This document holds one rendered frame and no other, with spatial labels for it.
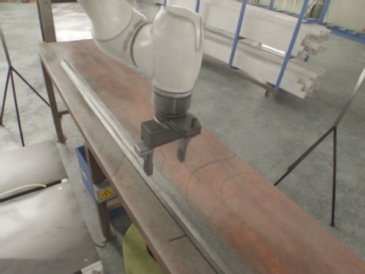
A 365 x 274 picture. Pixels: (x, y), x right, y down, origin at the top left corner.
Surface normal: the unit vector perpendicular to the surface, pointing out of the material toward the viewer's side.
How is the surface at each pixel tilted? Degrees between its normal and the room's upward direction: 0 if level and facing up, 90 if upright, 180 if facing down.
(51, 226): 0
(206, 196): 0
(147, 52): 87
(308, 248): 0
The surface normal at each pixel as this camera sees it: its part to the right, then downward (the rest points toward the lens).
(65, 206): 0.12, -0.79
